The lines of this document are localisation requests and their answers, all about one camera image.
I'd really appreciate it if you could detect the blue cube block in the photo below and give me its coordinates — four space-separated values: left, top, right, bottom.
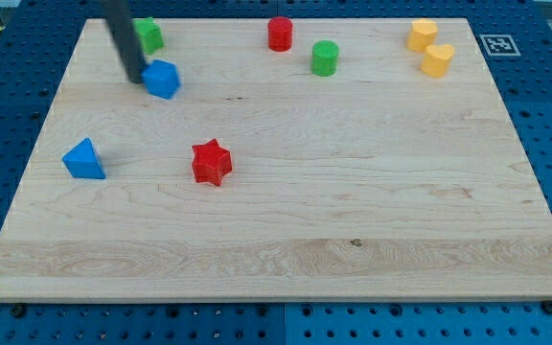
141 59 180 100

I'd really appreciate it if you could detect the blue triangle block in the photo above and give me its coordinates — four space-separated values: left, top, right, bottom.
61 138 106 179

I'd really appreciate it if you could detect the light wooden board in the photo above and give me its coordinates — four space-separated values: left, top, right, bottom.
0 18 552 304

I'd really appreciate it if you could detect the red star block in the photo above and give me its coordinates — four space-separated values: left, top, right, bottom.
192 138 233 186

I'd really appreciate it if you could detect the green cylinder block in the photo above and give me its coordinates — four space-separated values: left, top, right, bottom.
310 40 339 77

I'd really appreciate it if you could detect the red cylinder block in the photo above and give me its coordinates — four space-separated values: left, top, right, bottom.
267 16 293 52

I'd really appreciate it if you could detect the green star block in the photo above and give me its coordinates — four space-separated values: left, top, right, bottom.
133 17 164 55

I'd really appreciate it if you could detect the yellow heart block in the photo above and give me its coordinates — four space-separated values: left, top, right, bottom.
420 44 455 79

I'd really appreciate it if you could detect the yellow hexagon block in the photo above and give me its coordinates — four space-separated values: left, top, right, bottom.
406 18 438 53

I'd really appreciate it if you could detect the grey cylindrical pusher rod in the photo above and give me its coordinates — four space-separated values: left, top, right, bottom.
100 0 147 84

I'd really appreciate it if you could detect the white fiducial marker tag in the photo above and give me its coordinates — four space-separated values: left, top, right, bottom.
479 34 520 57

